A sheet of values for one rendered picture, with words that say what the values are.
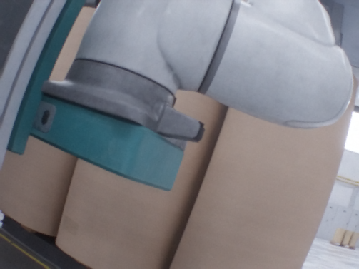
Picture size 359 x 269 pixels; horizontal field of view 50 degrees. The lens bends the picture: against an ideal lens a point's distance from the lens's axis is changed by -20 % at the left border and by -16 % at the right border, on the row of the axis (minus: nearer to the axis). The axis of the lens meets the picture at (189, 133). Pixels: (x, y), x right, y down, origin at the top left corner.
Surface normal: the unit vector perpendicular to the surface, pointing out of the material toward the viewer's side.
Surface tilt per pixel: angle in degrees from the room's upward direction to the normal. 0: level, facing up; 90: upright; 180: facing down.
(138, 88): 84
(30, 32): 90
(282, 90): 128
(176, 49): 108
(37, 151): 90
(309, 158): 90
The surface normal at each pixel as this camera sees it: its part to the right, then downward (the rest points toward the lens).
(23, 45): 0.90, 0.28
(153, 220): 0.39, 0.03
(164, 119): -0.17, -0.18
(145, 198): 0.13, -0.07
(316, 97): 0.09, 0.50
